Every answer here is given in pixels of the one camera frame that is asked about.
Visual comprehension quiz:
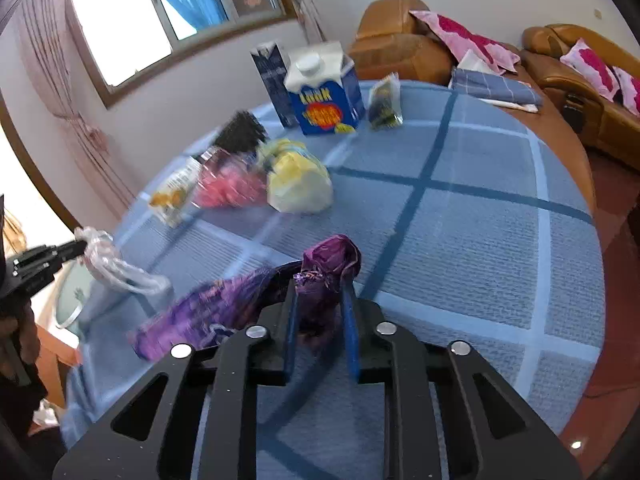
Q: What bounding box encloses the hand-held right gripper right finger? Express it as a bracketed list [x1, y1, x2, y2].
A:
[340, 280, 583, 480]

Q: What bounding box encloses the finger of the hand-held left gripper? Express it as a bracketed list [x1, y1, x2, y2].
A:
[12, 239, 90, 274]
[10, 267, 58, 296]

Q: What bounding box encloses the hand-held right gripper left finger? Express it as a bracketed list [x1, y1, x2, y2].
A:
[52, 277, 301, 480]

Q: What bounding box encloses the clear plastic bag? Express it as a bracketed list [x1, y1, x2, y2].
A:
[74, 226, 173, 296]

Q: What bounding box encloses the purple foil wrapper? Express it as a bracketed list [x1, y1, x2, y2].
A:
[127, 234, 363, 361]

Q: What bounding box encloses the yellow plastic bag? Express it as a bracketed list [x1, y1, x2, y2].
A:
[257, 139, 333, 213]

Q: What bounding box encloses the orange wooden door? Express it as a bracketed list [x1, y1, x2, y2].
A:
[27, 322, 83, 411]

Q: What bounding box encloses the white label packet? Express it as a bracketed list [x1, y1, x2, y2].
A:
[149, 156, 203, 228]

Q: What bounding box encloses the pink wrapper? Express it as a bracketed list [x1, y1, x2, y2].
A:
[192, 147, 268, 209]

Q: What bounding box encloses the wide pink curtain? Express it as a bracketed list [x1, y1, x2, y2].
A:
[10, 0, 136, 216]

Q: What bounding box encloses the blue plaid tablecloth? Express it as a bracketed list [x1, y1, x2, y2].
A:
[60, 79, 606, 480]

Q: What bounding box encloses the blue carton with white cap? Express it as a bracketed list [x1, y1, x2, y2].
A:
[284, 42, 367, 137]

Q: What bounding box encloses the small dark snack packet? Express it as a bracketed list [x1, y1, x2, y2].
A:
[367, 72, 405, 131]

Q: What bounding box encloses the tall white and navy carton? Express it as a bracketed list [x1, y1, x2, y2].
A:
[250, 41, 301, 129]

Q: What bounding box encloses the folded blue plaid cloth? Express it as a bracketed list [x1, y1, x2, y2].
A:
[449, 67, 545, 111]

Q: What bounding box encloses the orange leather armchair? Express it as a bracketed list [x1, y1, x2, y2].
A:
[347, 0, 598, 216]

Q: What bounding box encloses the narrow pink curtain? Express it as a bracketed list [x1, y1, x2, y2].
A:
[280, 0, 331, 46]

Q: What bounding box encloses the pink and white pillow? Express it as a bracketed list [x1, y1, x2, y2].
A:
[612, 66, 640, 113]
[410, 10, 522, 76]
[560, 39, 621, 101]

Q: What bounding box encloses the orange leather sofa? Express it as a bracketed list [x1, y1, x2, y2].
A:
[522, 24, 640, 163]

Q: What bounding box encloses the wooden doorway frame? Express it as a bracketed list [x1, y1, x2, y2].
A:
[0, 87, 83, 233]

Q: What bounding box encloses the window with wooden frame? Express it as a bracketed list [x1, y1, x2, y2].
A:
[65, 0, 301, 108]

